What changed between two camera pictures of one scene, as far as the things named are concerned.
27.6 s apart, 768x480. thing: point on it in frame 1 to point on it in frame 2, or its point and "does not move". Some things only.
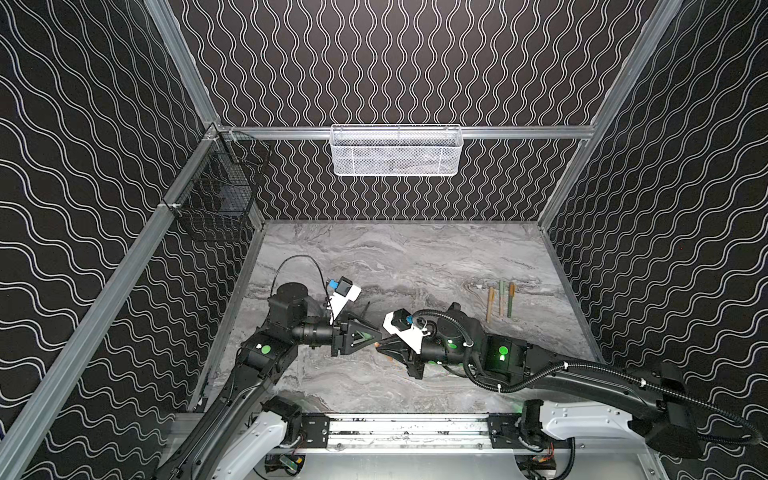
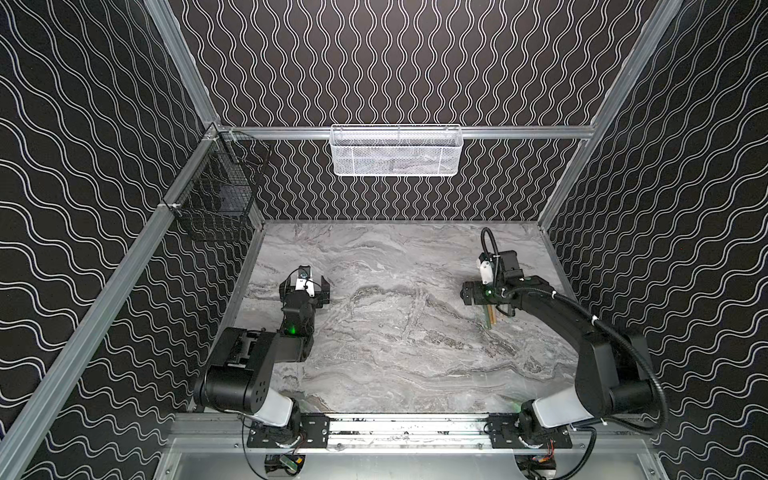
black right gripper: x=411 y=354 to x=475 y=293
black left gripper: x=339 y=337 to x=323 y=289
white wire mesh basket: x=396 y=149 does not move
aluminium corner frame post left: x=171 y=33 does not move
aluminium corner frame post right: x=655 y=31 does not move
